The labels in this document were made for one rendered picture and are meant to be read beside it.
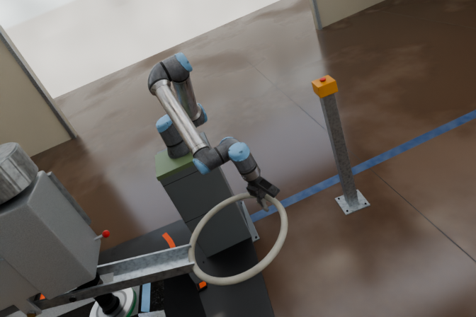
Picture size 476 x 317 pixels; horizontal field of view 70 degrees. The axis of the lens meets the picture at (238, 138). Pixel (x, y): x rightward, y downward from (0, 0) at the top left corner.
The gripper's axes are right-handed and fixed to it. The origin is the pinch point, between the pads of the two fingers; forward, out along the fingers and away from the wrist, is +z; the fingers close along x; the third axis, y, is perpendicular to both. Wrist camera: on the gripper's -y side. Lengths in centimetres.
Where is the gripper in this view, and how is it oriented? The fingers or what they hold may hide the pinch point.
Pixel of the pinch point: (271, 206)
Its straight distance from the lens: 170.9
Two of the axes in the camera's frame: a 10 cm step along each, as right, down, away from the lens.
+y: -6.4, -1.1, 7.6
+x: -6.4, 6.2, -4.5
